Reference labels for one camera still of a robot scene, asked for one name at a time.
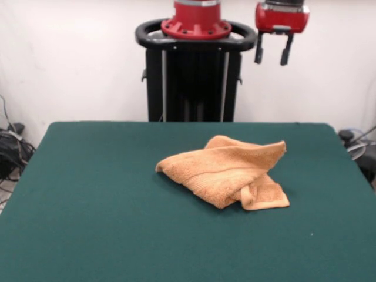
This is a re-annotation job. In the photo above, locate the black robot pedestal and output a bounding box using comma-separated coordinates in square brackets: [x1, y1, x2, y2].
[135, 19, 258, 123]

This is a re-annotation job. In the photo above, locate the dark green table cloth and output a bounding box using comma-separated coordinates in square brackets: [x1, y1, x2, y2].
[0, 121, 376, 282]

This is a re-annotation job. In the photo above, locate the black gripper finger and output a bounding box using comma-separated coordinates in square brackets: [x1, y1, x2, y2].
[254, 31, 274, 65]
[276, 32, 294, 66]

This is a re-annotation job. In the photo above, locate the tan terry towel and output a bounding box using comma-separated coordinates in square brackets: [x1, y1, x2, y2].
[155, 135, 291, 212]

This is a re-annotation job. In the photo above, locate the tangle of black cables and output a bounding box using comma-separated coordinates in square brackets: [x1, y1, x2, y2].
[0, 93, 36, 206]

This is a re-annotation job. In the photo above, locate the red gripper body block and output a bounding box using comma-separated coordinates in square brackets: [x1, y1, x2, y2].
[254, 2, 310, 35]

